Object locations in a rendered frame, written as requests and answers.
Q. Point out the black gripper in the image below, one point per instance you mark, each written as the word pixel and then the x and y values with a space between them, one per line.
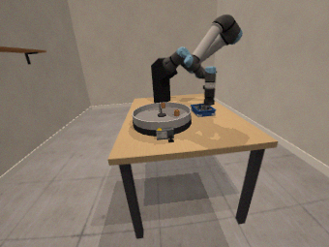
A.
pixel 209 94

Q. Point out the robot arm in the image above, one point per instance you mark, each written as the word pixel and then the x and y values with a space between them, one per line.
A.
pixel 230 33

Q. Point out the blue rectangular crate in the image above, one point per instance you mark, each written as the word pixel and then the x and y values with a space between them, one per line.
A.
pixel 201 113

